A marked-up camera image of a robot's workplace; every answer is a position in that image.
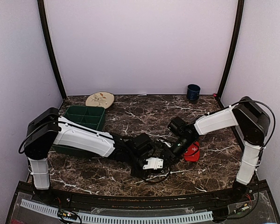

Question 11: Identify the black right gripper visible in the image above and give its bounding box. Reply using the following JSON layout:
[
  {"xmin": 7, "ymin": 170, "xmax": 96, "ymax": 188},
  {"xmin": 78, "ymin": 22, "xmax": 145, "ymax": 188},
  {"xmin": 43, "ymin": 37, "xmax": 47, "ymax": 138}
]
[{"xmin": 161, "ymin": 136, "xmax": 196, "ymax": 167}]

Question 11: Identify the dark blue mug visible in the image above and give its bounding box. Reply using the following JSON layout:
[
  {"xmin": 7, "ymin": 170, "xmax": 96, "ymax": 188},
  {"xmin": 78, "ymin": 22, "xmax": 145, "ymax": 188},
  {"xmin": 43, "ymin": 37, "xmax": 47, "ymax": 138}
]
[{"xmin": 187, "ymin": 84, "xmax": 201, "ymax": 104}]

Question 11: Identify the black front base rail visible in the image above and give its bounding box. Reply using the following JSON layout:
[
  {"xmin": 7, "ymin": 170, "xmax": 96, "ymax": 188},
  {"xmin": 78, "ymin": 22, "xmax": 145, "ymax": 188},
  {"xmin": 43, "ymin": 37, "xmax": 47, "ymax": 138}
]
[{"xmin": 22, "ymin": 183, "xmax": 250, "ymax": 210}]

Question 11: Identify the red Santa Christmas sock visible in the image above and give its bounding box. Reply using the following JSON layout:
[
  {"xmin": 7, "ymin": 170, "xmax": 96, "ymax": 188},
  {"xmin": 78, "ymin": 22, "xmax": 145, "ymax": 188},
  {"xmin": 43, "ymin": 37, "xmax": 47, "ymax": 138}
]
[{"xmin": 183, "ymin": 141, "xmax": 200, "ymax": 162}]

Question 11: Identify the white slotted cable duct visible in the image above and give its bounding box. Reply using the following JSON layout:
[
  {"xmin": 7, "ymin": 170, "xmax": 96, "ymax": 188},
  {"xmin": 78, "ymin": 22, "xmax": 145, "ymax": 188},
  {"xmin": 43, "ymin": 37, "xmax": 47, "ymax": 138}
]
[{"xmin": 20, "ymin": 199, "xmax": 213, "ymax": 224}]

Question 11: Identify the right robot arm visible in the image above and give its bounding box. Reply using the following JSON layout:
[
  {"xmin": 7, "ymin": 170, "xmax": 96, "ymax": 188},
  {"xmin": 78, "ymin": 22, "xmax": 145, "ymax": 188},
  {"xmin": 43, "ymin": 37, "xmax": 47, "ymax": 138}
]
[{"xmin": 161, "ymin": 96, "xmax": 276, "ymax": 203}]

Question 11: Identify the left black frame post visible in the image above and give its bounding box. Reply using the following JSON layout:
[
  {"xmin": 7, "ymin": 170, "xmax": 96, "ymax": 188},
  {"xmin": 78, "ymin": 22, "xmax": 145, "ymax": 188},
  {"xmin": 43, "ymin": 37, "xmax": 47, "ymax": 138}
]
[{"xmin": 37, "ymin": 0, "xmax": 67, "ymax": 100}]

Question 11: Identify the black frame post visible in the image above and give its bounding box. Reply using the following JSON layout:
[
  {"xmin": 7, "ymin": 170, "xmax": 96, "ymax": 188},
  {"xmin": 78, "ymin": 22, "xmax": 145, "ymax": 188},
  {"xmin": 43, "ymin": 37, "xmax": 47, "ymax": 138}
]
[
  {"xmin": 37, "ymin": 0, "xmax": 67, "ymax": 100},
  {"xmin": 217, "ymin": 0, "xmax": 245, "ymax": 99}
]

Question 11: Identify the right black frame post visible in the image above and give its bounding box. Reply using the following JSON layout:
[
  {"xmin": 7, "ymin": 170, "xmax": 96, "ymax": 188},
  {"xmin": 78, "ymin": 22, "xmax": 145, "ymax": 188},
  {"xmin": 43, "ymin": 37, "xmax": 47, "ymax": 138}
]
[{"xmin": 217, "ymin": 0, "xmax": 245, "ymax": 99}]

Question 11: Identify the beige decorated plate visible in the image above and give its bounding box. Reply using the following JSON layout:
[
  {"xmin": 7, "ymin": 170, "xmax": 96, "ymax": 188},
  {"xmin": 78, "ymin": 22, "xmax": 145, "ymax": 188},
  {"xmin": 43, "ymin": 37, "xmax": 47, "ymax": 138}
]
[{"xmin": 85, "ymin": 92, "xmax": 115, "ymax": 109}]

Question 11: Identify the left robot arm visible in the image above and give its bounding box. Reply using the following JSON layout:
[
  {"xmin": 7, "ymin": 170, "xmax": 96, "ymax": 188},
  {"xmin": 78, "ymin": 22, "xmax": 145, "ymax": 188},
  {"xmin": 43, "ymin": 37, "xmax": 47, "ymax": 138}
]
[{"xmin": 18, "ymin": 107, "xmax": 165, "ymax": 203}]

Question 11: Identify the green plastic divider tray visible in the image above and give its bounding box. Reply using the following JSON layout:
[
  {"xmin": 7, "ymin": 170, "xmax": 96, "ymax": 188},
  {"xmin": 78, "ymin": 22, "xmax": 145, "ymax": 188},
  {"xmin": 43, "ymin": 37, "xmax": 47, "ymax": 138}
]
[{"xmin": 52, "ymin": 105, "xmax": 105, "ymax": 159}]

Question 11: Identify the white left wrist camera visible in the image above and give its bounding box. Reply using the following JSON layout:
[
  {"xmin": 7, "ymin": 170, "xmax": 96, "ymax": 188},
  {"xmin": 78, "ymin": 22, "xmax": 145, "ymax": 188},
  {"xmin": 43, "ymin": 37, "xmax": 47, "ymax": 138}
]
[{"xmin": 143, "ymin": 157, "xmax": 163, "ymax": 170}]

